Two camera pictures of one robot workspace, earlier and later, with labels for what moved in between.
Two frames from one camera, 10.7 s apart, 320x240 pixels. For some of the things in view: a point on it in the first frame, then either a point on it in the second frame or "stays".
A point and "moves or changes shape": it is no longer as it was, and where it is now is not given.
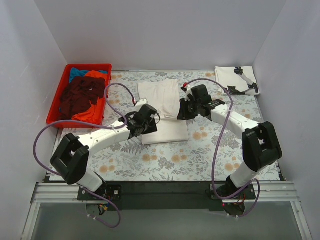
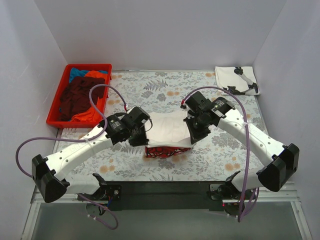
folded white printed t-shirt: x=237 y=80 stays
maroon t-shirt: x=79 y=94 stays
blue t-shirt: x=75 y=72 stays
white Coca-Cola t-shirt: x=163 y=95 moves or changes shape
